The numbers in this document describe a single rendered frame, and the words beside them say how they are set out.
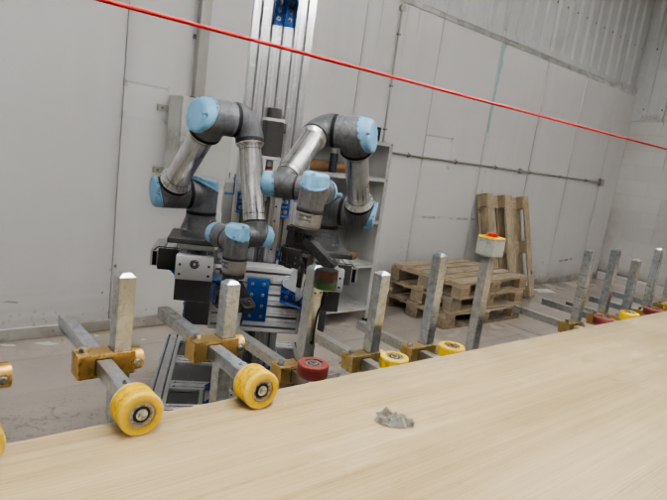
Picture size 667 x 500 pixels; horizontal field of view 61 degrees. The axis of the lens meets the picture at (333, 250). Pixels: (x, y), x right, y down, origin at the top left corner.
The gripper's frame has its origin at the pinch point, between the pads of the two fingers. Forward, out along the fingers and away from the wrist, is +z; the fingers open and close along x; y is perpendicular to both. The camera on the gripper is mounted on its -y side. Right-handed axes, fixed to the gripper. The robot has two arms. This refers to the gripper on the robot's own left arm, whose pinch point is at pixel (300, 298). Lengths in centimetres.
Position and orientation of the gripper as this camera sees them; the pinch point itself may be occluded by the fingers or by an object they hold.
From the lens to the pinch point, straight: 159.3
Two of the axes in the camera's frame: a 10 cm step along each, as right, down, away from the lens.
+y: -9.5, -2.3, 2.1
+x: -2.5, 1.4, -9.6
